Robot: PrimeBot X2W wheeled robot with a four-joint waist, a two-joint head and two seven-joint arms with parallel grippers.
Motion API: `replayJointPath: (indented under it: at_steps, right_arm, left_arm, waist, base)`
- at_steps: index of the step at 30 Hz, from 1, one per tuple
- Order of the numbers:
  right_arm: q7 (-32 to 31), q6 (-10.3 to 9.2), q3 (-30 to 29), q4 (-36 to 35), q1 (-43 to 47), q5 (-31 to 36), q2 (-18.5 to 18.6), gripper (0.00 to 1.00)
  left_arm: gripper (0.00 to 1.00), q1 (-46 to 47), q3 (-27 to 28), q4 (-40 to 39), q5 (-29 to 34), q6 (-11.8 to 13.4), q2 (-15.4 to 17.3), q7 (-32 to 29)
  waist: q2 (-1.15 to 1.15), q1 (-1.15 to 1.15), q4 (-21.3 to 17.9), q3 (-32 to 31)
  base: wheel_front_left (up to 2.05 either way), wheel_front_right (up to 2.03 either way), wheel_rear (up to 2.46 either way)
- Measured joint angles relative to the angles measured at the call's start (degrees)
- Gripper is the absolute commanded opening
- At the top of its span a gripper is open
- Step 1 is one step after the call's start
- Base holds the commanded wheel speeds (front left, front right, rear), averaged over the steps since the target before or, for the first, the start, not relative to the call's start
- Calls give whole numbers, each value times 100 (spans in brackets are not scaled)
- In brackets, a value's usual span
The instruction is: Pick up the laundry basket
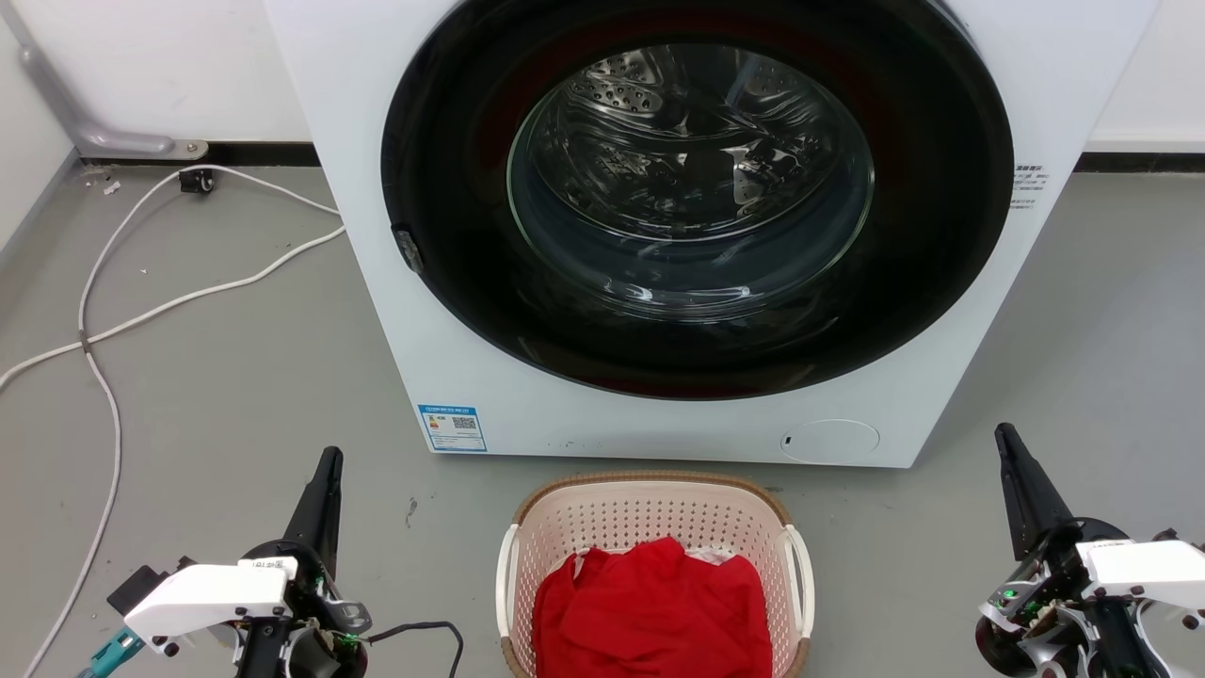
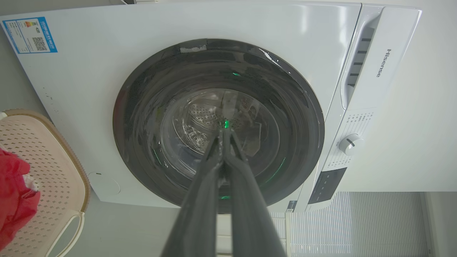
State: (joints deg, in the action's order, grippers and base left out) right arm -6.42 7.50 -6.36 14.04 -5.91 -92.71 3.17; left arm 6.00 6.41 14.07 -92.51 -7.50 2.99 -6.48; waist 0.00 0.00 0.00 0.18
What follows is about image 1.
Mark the blue energy label sticker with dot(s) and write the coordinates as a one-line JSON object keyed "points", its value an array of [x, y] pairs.
{"points": [[452, 427]]}

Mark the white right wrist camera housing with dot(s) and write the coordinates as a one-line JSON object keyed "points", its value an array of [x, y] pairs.
{"points": [[1144, 565]]}

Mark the small text label sticker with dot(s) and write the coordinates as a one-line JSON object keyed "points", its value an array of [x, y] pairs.
{"points": [[1028, 185]]}

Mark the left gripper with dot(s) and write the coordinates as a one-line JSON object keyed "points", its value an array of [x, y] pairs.
{"points": [[315, 621]]}

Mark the white front-load washing machine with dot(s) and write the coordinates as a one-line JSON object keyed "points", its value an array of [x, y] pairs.
{"points": [[377, 311]]}

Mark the white garment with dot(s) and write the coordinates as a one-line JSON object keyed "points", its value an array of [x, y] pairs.
{"points": [[708, 556]]}

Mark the red garment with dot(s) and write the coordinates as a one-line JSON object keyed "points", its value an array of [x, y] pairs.
{"points": [[650, 612]]}

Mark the grey drain pipe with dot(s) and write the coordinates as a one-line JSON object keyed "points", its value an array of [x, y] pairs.
{"points": [[85, 118]]}

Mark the small black floor clip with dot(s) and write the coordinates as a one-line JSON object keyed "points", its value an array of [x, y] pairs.
{"points": [[196, 181]]}

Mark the pink perforated laundry basket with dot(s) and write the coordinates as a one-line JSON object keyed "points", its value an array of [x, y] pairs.
{"points": [[650, 513]]}

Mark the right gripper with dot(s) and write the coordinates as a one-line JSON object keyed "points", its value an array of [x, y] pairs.
{"points": [[1054, 612]]}

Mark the round white filter cover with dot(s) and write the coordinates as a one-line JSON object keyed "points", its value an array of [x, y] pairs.
{"points": [[830, 441]]}

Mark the black round glass washer door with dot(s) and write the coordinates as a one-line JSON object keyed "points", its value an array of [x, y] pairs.
{"points": [[697, 198]]}

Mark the black box on left wrist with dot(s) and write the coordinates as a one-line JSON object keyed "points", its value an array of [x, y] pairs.
{"points": [[141, 584]]}

